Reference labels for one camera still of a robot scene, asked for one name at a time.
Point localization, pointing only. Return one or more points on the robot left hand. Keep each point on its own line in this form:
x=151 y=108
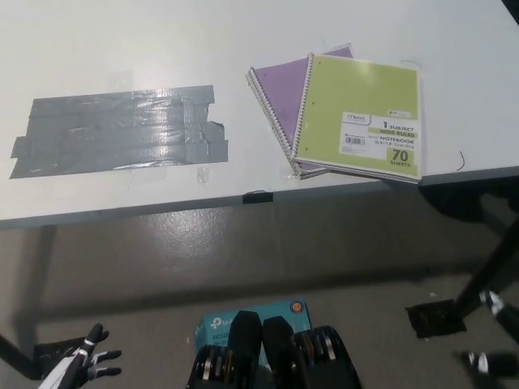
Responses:
x=77 y=366

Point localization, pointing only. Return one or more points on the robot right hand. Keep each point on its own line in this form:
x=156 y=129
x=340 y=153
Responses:
x=492 y=306

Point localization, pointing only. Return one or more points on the green Mead spiral notebook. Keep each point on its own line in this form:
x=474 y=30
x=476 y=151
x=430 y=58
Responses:
x=357 y=93

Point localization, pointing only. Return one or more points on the purple spiral notebook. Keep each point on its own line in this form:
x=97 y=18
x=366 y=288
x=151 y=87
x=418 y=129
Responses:
x=280 y=87

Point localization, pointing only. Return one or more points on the teal TP-Link router box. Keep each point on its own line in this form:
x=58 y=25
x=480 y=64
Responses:
x=215 y=326

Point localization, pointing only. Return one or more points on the thin black thread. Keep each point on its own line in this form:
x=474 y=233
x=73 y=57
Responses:
x=464 y=161

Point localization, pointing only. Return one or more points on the clear tape scrap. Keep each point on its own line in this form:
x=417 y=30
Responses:
x=202 y=175

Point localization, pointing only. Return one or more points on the grey duct tape patch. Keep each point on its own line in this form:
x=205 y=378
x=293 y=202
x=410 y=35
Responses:
x=121 y=133

